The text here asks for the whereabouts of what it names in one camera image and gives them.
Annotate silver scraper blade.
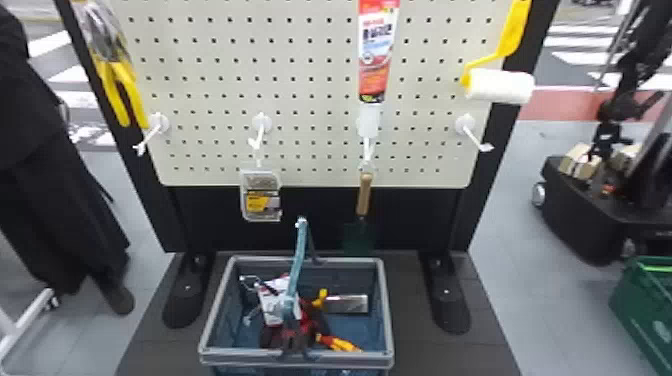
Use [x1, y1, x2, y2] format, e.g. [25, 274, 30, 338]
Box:
[322, 293, 370, 316]

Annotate white pegboard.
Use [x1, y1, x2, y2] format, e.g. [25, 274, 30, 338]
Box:
[54, 0, 561, 336]

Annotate red sealant tube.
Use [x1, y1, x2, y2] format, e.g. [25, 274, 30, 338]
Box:
[355, 0, 402, 162]

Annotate yellow pliers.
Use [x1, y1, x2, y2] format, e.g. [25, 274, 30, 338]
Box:
[72, 0, 151, 130]

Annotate wooden handled scraper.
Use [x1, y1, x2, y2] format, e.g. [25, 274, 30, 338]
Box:
[343, 162, 377, 254]

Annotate blue basket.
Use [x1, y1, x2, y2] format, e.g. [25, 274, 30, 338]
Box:
[197, 216, 396, 376]

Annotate clear screw packet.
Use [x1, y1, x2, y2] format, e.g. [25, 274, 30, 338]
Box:
[239, 167, 284, 223]

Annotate yellow paint roller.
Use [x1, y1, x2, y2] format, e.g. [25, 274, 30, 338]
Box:
[459, 0, 537, 106]

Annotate green basket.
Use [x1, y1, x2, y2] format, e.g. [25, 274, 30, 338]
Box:
[607, 254, 672, 376]

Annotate white carded tool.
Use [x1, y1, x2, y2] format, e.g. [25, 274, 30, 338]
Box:
[256, 274, 304, 328]

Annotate person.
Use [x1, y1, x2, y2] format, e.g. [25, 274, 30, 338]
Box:
[0, 4, 137, 317]

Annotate yellow red screwdriver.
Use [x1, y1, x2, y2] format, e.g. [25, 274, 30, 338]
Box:
[314, 333, 364, 353]

